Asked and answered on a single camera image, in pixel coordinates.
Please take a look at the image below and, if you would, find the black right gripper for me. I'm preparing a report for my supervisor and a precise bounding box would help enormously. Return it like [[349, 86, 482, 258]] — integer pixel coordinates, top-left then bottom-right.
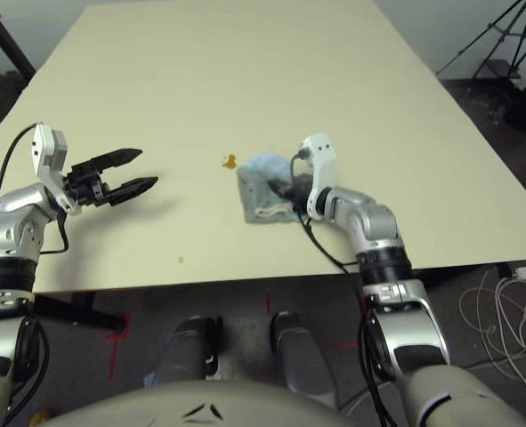
[[267, 173, 313, 214]]

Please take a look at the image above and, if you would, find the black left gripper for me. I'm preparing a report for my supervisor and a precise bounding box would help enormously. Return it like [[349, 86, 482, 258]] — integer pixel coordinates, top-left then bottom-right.
[[62, 148, 159, 207]]

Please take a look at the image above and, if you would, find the blue grey fluffy rag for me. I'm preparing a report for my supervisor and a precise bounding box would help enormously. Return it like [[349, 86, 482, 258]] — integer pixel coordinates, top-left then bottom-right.
[[236, 152, 311, 227]]

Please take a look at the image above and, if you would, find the black framed side table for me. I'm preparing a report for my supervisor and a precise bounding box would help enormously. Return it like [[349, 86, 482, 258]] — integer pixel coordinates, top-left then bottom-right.
[[0, 12, 37, 75]]

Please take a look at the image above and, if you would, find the grey right robot leg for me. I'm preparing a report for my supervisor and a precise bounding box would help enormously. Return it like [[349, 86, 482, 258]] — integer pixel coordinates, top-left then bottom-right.
[[269, 310, 339, 408]]

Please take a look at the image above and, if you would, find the grey robot leg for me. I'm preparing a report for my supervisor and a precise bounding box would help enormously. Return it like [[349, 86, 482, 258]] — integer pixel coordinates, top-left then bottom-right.
[[155, 315, 223, 388], [269, 310, 339, 408]]

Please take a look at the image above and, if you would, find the grey left robot leg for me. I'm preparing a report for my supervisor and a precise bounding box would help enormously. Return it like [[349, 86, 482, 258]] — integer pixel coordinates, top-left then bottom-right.
[[155, 315, 223, 388]]

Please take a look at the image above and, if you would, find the grey robot torso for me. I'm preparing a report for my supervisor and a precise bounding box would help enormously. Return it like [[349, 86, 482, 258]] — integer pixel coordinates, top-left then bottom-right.
[[39, 380, 370, 427]]

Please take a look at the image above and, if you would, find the black low rack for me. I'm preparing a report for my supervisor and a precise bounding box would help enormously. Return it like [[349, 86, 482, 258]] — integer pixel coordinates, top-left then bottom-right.
[[473, 57, 522, 81]]

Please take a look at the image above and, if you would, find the black bag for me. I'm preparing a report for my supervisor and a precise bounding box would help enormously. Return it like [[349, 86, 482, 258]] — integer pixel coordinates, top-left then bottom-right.
[[502, 84, 526, 133]]

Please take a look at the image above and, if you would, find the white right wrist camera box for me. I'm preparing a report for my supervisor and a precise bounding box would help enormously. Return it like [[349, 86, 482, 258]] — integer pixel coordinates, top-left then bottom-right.
[[296, 132, 337, 222]]

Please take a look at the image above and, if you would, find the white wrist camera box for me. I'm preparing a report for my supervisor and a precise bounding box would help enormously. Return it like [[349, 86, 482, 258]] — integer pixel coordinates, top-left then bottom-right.
[[296, 132, 337, 222], [29, 123, 79, 217]]

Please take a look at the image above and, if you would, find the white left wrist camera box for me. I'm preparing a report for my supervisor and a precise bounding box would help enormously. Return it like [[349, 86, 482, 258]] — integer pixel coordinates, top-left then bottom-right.
[[29, 123, 79, 217]]

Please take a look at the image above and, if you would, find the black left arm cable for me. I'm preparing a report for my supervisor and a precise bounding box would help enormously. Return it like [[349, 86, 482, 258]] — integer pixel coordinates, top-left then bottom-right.
[[0, 123, 70, 257]]

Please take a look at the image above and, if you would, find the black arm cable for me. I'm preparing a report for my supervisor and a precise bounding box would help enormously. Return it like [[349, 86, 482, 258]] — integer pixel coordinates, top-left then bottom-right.
[[0, 123, 70, 257], [288, 149, 406, 427]]

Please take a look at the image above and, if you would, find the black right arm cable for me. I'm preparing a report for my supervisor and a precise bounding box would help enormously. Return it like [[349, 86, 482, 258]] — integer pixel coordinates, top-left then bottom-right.
[[288, 149, 406, 427]]

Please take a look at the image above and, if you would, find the black camera tripod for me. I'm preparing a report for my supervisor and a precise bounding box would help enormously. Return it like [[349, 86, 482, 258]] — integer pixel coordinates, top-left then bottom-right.
[[438, 0, 526, 75]]

